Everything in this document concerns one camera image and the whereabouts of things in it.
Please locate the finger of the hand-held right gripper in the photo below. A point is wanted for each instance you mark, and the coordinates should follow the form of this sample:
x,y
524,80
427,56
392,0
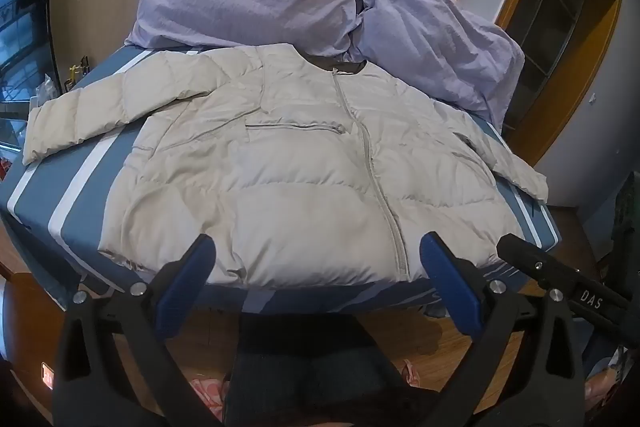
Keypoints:
x,y
525,257

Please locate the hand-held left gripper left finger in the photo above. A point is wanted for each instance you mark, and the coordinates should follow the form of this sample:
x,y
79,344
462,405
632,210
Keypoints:
x,y
189,274

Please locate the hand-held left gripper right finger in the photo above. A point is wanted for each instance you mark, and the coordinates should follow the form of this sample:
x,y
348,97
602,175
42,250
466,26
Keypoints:
x,y
447,277

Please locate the beige puffer jacket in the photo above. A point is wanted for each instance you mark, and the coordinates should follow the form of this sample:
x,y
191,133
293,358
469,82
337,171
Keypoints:
x,y
280,187

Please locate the pink slipper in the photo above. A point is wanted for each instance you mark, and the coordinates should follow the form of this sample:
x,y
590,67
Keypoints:
x,y
407,373
207,399

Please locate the person's dark pants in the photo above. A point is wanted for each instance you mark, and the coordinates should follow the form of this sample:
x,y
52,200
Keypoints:
x,y
315,367

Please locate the blue white striped bed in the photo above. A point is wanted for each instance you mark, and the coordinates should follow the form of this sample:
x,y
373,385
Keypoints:
x,y
52,187

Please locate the small red box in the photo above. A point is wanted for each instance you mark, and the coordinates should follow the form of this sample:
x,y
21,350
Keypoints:
x,y
47,375

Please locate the yellow object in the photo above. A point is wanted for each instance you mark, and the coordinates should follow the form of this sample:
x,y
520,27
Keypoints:
x,y
77,68

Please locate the dark window pane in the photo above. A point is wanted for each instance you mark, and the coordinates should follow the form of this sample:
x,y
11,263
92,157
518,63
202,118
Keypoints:
x,y
25,32

